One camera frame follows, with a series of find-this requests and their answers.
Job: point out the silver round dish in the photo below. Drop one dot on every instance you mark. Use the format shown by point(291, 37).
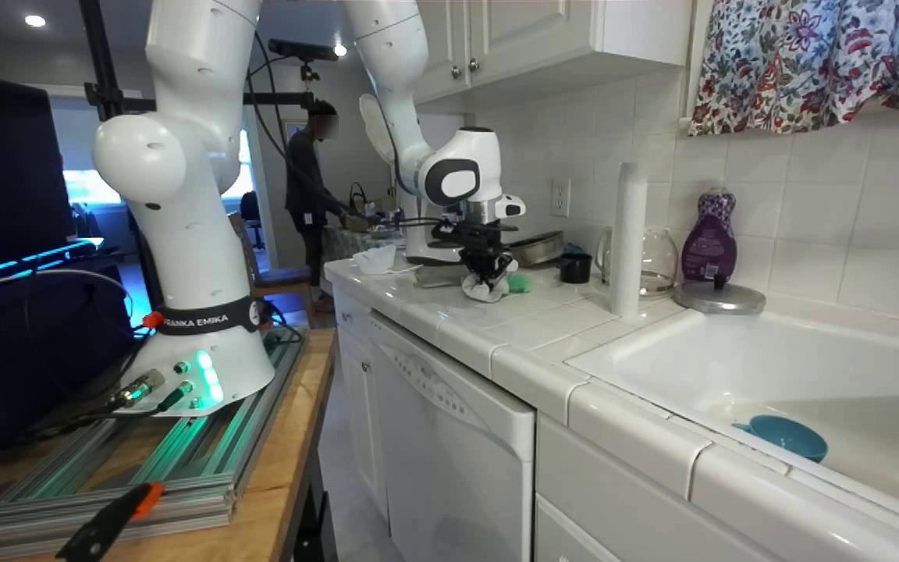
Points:
point(720, 301)

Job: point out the standing person in dark clothes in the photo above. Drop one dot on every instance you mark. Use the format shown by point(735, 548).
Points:
point(310, 188)

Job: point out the white wall outlet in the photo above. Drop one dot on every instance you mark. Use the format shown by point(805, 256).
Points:
point(562, 198)

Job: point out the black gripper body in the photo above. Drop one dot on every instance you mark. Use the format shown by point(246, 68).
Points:
point(482, 239)

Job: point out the recessed ceiling light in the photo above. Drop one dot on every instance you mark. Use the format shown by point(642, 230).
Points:
point(338, 49)
point(37, 20)

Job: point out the black bulky case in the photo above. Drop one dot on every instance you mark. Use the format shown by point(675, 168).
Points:
point(22, 355)

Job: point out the wide white upper cabinet door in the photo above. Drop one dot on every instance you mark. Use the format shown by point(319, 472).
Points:
point(531, 32)

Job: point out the aluminium extrusion frame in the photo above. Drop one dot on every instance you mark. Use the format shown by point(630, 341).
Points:
point(106, 468)

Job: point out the white sink cabinet front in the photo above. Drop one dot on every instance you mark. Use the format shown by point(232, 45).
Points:
point(617, 487)

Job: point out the narrow white upper cabinet door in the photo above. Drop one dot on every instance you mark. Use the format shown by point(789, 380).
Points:
point(451, 32)

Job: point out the wooden workbench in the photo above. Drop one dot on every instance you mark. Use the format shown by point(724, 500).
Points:
point(273, 468)

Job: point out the black measuring cup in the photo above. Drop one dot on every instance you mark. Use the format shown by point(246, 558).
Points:
point(577, 266)

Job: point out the white base cabinet door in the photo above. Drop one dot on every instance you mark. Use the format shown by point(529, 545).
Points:
point(356, 395)

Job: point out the white dish stack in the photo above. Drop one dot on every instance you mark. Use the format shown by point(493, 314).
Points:
point(428, 245)

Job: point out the white dishwasher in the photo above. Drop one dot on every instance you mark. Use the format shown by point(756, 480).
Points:
point(451, 447)

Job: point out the floral window curtain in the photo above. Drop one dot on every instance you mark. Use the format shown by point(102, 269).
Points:
point(813, 64)

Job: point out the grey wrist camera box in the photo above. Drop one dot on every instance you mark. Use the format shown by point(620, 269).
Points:
point(510, 208)

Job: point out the purple bottle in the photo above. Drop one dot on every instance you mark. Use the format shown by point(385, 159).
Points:
point(711, 245)

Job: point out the white kitchen sink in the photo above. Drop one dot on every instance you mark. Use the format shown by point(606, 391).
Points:
point(783, 364)

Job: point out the round metal cabinet knob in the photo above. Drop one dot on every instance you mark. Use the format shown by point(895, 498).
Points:
point(472, 64)
point(453, 68)

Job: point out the white paper towel roll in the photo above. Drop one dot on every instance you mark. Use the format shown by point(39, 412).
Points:
point(630, 239)

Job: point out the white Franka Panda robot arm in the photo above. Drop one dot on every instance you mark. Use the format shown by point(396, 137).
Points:
point(180, 156)

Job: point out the black mounted camera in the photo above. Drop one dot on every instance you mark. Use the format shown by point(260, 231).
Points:
point(302, 52)

